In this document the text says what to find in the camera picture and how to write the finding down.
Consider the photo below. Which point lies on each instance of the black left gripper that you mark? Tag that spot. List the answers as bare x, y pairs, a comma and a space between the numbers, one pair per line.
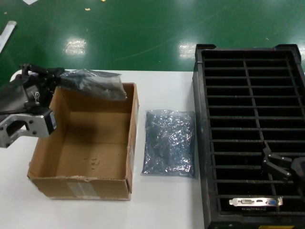
33, 90

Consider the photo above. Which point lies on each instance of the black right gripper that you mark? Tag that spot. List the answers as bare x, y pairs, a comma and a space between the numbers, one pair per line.
299, 171

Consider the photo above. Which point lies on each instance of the graphics card with silver bracket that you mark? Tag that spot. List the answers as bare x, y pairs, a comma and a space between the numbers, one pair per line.
78, 81
247, 202

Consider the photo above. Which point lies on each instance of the grey translucent antistatic bag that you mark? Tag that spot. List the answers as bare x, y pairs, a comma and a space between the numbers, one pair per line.
169, 143
107, 83

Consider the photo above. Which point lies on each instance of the open brown cardboard box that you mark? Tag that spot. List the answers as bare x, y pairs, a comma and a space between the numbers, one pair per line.
95, 133

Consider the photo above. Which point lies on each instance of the black slotted plastic container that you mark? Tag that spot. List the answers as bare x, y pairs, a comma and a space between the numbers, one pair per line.
202, 143

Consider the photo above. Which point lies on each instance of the white plastic pipe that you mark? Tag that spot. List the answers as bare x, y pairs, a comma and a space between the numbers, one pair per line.
7, 33

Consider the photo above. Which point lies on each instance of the white paper sheet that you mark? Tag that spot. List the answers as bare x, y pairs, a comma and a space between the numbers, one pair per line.
29, 2

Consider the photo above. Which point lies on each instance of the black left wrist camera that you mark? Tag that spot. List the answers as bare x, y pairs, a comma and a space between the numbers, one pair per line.
51, 121

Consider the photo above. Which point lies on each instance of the silver left wrist bracket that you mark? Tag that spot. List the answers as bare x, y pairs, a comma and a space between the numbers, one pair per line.
35, 121

